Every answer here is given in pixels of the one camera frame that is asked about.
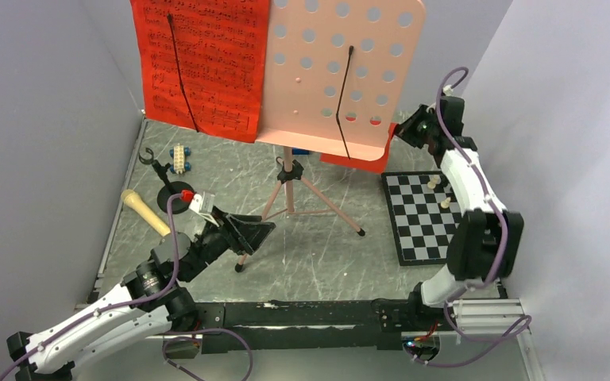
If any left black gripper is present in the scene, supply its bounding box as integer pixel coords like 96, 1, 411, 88
182, 205, 276, 282

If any red sheet music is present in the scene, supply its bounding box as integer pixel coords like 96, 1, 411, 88
130, 0, 270, 143
319, 121, 400, 175

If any black microphone stand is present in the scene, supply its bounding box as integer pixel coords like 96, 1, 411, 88
137, 148, 194, 212

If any pink music stand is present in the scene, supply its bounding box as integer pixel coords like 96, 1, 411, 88
234, 0, 427, 274

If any cream toy microphone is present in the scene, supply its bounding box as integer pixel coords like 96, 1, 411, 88
121, 189, 171, 237

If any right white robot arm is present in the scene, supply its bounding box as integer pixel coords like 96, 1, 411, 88
394, 94, 524, 330

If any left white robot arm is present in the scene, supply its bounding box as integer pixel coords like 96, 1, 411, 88
6, 207, 275, 380

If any cream chess pawn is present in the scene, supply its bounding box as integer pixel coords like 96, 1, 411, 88
440, 197, 452, 209

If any black chessboard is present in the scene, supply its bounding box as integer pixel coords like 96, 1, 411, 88
381, 171, 461, 267

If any blue white toy brick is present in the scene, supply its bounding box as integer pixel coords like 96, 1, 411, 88
291, 148, 310, 156

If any cream blue toy car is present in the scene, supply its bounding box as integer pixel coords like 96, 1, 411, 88
169, 144, 191, 175

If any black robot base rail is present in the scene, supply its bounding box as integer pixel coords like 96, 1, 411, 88
165, 298, 452, 354

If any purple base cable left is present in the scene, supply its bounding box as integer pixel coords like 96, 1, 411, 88
161, 328, 255, 381

